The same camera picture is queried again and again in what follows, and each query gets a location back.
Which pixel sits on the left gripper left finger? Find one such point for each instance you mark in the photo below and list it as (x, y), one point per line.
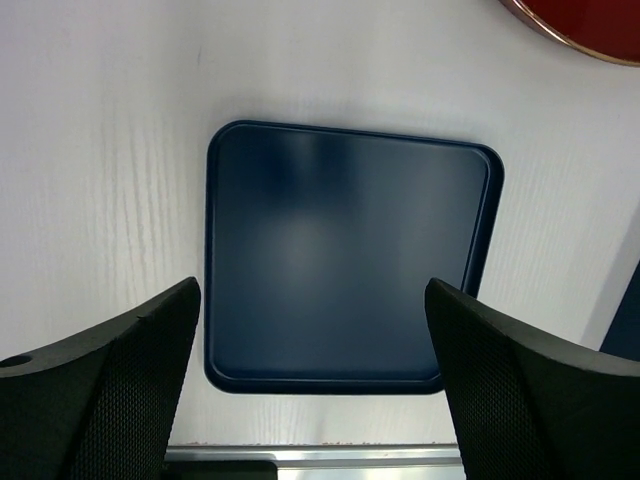
(100, 404)

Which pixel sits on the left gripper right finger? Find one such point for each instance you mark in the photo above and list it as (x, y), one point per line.
(526, 404)

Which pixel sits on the red round plate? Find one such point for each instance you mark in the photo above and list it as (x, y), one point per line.
(607, 30)

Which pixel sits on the blue tin lid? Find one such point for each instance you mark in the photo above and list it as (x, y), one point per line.
(319, 243)

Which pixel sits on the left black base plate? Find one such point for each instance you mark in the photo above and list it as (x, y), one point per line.
(219, 470)

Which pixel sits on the blue tin chocolate box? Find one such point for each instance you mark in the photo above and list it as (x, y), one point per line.
(623, 337)

